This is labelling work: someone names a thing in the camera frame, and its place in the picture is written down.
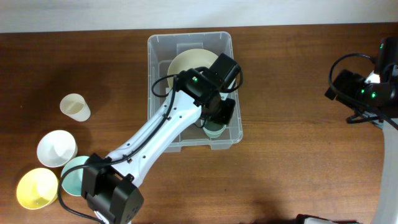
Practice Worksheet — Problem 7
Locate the mint green cup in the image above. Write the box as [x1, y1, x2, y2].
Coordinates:
[203, 121, 226, 138]

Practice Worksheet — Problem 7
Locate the beige bowl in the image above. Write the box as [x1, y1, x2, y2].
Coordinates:
[167, 49, 218, 75]

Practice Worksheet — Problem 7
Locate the cream cup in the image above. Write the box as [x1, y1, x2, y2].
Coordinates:
[60, 93, 91, 122]

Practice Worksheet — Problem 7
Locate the mint green small bowl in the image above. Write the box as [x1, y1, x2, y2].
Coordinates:
[61, 156, 89, 196]

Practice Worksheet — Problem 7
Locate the white small bowl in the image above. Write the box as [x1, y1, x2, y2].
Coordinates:
[37, 130, 78, 168]

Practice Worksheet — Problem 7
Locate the yellow small bowl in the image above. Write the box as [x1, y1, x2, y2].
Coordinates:
[16, 168, 58, 210]

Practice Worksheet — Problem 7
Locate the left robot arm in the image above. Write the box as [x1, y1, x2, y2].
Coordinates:
[81, 66, 243, 223]

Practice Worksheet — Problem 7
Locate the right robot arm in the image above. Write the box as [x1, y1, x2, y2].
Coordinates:
[325, 37, 397, 223]

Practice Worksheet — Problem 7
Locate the clear plastic storage bin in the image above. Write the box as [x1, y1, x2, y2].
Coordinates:
[147, 31, 243, 152]

